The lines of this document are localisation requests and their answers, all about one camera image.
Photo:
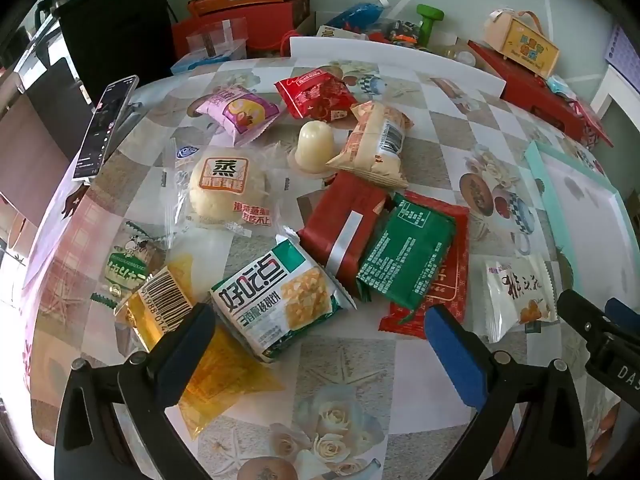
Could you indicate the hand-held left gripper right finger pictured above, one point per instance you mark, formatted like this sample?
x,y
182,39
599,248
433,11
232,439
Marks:
x,y
457,360

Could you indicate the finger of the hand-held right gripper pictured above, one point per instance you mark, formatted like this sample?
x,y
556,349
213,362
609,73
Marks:
x,y
580,310
619,308

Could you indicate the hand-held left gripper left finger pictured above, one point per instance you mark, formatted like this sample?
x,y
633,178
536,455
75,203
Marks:
x,y
185,355

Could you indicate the yellow snack packet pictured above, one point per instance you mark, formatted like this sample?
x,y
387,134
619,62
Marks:
x,y
225,375

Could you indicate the white snack packet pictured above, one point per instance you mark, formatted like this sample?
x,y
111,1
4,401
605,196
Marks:
x,y
520,295

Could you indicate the teal-rimmed white box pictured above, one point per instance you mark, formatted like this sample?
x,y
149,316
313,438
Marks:
x,y
585,210

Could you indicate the clear packet with green label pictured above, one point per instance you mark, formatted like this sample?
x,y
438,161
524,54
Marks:
x,y
125,265

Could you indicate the green white biscuit packet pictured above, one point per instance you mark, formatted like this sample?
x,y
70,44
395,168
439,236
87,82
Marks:
x,y
280,300

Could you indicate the green snack packet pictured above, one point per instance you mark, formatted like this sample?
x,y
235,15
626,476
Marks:
x,y
407,250

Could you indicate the dark red silver-striped packet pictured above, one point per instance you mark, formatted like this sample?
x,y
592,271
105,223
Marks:
x,y
340,225

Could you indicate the beige cracker packet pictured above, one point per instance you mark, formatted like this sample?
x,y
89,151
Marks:
x,y
375,145

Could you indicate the pink snack packet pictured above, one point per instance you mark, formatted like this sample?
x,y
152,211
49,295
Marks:
x,y
237,112

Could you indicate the steamed cake in clear packet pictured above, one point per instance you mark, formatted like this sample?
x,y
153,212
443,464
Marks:
x,y
225,187

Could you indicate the pink patterned box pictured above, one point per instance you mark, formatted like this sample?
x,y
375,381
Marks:
x,y
595,125

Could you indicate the white desk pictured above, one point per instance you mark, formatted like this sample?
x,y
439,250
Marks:
x,y
620,92

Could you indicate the checked printed tablecloth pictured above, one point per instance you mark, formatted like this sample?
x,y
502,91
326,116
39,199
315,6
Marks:
x,y
450,135

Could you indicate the large red gift box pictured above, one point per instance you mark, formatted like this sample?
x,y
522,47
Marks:
x,y
540,92

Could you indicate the wet wipes pack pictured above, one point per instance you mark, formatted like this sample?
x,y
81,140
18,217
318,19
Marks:
x,y
560,85

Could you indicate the smartphone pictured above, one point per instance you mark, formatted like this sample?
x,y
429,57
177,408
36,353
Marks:
x,y
105,125

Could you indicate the white jelly cup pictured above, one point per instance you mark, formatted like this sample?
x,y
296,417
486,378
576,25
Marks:
x,y
315,145

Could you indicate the purple calendar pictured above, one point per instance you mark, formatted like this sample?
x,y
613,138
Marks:
x,y
622,47

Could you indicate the dark brown panel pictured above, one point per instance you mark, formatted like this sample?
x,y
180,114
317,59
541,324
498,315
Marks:
x,y
30,130

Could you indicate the white round jar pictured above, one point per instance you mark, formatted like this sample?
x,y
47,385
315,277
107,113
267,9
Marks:
x,y
462,55

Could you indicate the bright red snack packet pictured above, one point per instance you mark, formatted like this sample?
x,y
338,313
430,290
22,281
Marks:
x,y
312,92

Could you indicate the clear plastic box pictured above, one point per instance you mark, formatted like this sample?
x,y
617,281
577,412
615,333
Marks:
x,y
217,42

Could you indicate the green dumbbell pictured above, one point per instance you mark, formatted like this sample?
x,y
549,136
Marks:
x,y
427,22

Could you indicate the pile of small toys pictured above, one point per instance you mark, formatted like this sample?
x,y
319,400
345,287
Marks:
x,y
400,31

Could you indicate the black chair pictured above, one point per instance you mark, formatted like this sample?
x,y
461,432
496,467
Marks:
x,y
115,30

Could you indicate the red cardboard box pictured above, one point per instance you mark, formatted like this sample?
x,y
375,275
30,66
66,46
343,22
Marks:
x,y
265,27

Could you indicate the printed white box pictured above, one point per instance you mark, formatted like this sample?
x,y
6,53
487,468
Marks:
x,y
332,33

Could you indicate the blue bottle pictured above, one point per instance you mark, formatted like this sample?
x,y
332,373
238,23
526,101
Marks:
x,y
357,12

